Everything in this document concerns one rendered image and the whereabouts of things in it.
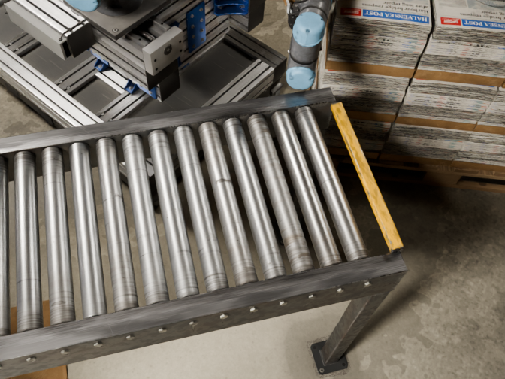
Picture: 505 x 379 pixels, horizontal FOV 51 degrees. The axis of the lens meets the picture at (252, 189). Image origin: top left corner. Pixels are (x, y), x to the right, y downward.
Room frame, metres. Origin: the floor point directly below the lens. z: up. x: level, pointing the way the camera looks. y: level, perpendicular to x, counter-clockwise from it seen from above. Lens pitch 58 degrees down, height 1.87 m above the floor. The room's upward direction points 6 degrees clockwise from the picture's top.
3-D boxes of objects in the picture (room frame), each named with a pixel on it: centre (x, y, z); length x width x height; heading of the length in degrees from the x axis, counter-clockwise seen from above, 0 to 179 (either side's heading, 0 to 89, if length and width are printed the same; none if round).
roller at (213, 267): (0.62, 0.12, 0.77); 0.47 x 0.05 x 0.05; 19
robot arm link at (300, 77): (1.03, -0.10, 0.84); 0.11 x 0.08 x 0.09; 178
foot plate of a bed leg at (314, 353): (0.50, -0.32, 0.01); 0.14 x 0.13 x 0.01; 19
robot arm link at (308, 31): (1.05, -0.10, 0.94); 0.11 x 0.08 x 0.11; 171
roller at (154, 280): (0.58, 0.25, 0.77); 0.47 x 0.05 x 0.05; 19
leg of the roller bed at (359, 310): (0.51, -0.32, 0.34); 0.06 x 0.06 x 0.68; 19
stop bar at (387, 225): (0.74, -0.27, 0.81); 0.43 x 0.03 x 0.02; 19
